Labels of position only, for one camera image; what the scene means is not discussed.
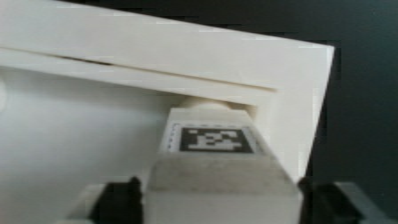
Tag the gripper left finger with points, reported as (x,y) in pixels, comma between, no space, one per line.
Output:
(109,204)

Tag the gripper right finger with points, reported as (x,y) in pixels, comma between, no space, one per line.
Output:
(338,204)

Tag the white table leg with tag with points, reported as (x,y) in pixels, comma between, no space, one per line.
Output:
(217,181)

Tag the white square tabletop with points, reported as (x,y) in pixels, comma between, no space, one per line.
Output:
(100,68)

